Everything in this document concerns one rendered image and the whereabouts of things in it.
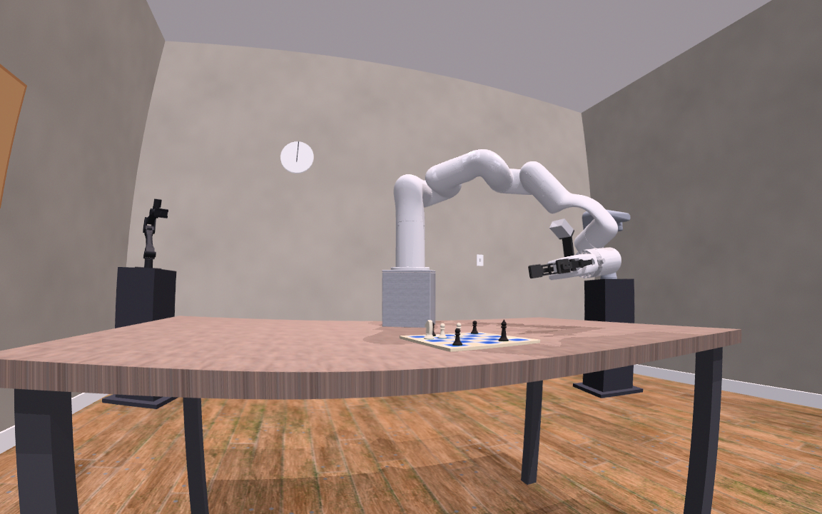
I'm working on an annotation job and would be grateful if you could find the blue and cream chessboard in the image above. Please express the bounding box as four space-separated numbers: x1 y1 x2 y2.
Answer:
400 332 540 352

